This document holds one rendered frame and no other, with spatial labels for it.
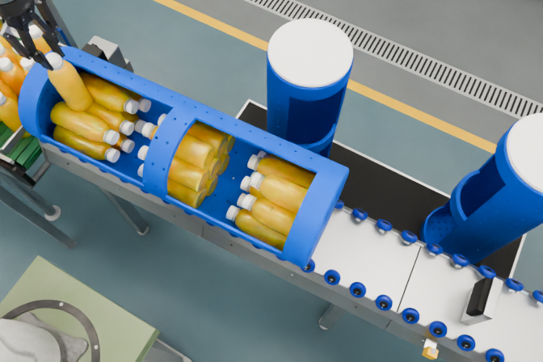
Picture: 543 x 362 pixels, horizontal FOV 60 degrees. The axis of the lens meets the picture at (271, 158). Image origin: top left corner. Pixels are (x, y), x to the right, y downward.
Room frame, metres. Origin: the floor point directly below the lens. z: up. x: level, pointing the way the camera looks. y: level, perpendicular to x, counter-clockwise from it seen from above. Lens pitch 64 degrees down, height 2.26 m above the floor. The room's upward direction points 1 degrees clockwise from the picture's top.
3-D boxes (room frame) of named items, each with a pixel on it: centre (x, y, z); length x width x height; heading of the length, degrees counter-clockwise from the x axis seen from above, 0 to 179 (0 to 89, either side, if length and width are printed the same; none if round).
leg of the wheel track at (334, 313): (0.27, -0.25, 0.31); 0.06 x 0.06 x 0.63; 64
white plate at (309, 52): (0.98, -0.12, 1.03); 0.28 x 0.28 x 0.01
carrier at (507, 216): (0.62, -0.83, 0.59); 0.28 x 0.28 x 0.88
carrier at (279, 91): (0.98, -0.12, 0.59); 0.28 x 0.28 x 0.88
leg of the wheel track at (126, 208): (0.70, 0.63, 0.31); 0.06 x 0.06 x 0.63; 64
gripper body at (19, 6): (0.72, 0.54, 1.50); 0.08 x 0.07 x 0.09; 154
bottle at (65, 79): (0.72, 0.54, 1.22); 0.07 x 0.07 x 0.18
